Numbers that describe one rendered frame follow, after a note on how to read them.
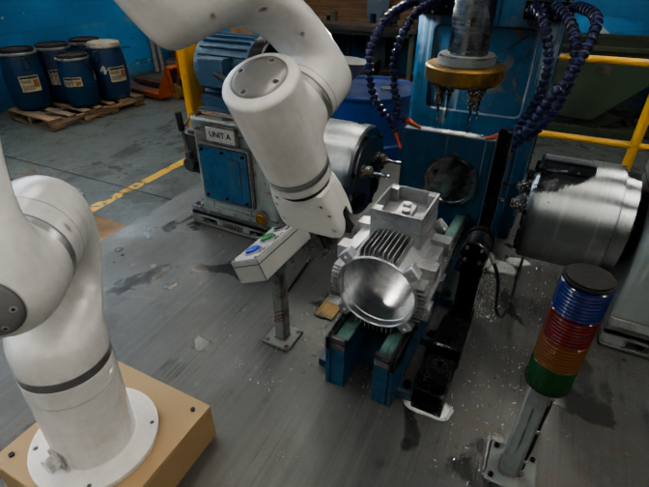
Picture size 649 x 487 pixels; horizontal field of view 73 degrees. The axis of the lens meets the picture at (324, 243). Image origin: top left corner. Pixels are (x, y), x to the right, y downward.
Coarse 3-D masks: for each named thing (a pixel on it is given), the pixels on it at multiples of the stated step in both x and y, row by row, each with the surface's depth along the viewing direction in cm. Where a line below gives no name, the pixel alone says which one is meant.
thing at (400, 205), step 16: (384, 192) 88; (400, 192) 92; (416, 192) 90; (432, 192) 88; (384, 208) 89; (400, 208) 87; (416, 208) 87; (432, 208) 84; (384, 224) 83; (400, 224) 82; (416, 224) 80; (432, 224) 88; (416, 240) 82
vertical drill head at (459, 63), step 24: (456, 0) 94; (480, 0) 91; (456, 24) 95; (480, 24) 93; (456, 48) 97; (480, 48) 96; (432, 72) 99; (456, 72) 95; (480, 72) 94; (504, 72) 98; (480, 96) 107
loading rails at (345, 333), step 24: (456, 216) 126; (456, 240) 114; (456, 264) 123; (432, 312) 106; (336, 336) 85; (360, 336) 92; (408, 336) 85; (432, 336) 100; (336, 360) 87; (384, 360) 81; (408, 360) 92; (336, 384) 91; (384, 384) 84; (408, 384) 88
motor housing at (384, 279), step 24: (360, 240) 88; (384, 240) 82; (408, 240) 83; (336, 264) 84; (360, 264) 93; (384, 264) 100; (408, 264) 79; (336, 288) 86; (360, 288) 91; (384, 288) 95; (408, 288) 94; (432, 288) 82; (360, 312) 88; (384, 312) 89; (408, 312) 84
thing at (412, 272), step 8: (440, 224) 89; (440, 232) 90; (352, 248) 81; (344, 256) 81; (352, 256) 80; (408, 272) 76; (416, 272) 76; (344, 304) 87; (344, 312) 88; (400, 328) 83; (408, 328) 82
